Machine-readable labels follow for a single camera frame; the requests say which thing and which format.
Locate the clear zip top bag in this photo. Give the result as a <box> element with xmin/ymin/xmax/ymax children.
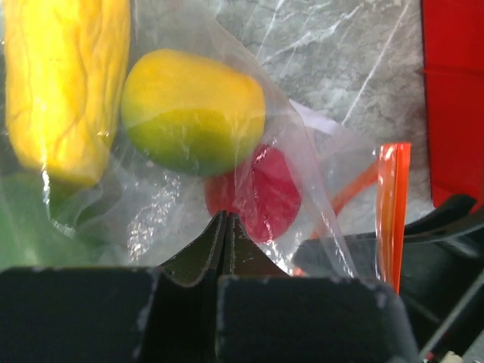
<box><xmin>1</xmin><ymin>1</ymin><xmax>411</xmax><ymax>288</ymax></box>

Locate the red plastic bin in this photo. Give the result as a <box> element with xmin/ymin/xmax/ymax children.
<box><xmin>421</xmin><ymin>1</ymin><xmax>483</xmax><ymax>206</ymax></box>

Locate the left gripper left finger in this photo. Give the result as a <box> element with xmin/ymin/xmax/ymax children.
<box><xmin>1</xmin><ymin>212</ymin><xmax>227</xmax><ymax>362</ymax></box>

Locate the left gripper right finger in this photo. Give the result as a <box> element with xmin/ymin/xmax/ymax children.
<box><xmin>217</xmin><ymin>213</ymin><xmax>419</xmax><ymax>362</ymax></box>

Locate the yellow fake banana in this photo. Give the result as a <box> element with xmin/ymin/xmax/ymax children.
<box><xmin>3</xmin><ymin>1</ymin><xmax>131</xmax><ymax>185</ymax></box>

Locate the yellow green fake mango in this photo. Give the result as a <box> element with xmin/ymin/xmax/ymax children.
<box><xmin>121</xmin><ymin>48</ymin><xmax>266</xmax><ymax>177</ymax></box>

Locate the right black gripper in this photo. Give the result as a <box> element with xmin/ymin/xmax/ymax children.
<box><xmin>293</xmin><ymin>194</ymin><xmax>484</xmax><ymax>363</ymax></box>

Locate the red fake strawberry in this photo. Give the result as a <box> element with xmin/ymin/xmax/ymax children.
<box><xmin>204</xmin><ymin>144</ymin><xmax>302</xmax><ymax>244</ymax></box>

